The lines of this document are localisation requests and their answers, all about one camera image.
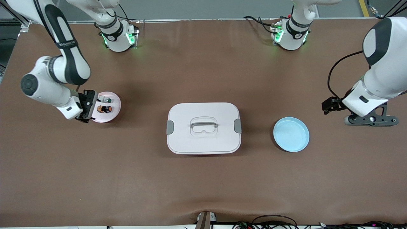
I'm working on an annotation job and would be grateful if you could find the black cable bundle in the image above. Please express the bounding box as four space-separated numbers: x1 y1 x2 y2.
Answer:
232 215 407 229

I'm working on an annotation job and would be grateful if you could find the pink round plate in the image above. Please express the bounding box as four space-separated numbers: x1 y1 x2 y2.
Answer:
89 92 121 123

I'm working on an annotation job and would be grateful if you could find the white lidded storage box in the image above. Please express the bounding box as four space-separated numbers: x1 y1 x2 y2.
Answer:
166 102 242 155

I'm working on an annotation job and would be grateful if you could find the black right base cable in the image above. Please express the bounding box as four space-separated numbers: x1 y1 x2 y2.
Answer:
116 3 140 24

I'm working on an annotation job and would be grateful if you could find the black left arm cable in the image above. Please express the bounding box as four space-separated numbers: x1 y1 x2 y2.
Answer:
328 50 372 100

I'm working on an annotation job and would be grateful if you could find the light blue round plate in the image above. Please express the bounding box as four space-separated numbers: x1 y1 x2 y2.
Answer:
273 117 310 153

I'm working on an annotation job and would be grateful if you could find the aluminium frame post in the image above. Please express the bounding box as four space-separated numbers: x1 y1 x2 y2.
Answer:
0 0 35 32
382 0 407 19

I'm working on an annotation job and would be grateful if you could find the black left base cable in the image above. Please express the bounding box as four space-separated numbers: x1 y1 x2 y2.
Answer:
244 15 280 34

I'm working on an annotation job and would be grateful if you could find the black base cable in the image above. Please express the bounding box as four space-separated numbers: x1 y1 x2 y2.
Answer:
116 3 140 24
244 15 280 34

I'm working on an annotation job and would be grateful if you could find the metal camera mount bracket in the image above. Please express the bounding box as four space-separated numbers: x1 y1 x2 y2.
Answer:
195 211 217 229

